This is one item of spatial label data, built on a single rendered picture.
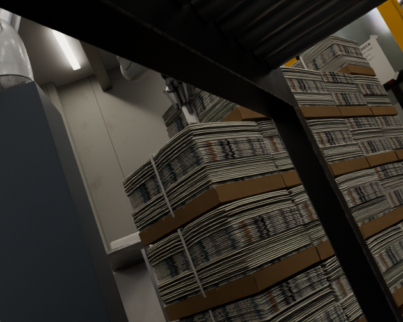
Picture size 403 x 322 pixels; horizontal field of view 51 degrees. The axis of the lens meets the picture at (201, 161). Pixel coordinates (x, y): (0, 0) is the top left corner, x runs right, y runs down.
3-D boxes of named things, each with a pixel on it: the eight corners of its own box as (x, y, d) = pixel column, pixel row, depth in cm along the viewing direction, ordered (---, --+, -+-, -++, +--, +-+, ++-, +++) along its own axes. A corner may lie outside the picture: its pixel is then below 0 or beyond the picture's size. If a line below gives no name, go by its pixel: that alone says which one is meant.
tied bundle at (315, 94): (235, 164, 175) (213, 116, 181) (276, 158, 196) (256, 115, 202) (304, 118, 150) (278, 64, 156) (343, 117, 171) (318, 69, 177)
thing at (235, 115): (213, 142, 138) (208, 131, 139) (272, 134, 156) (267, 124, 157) (243, 118, 126) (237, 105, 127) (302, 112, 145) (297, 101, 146)
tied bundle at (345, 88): (276, 158, 196) (256, 115, 202) (309, 153, 216) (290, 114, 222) (343, 117, 170) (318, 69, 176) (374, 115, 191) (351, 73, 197)
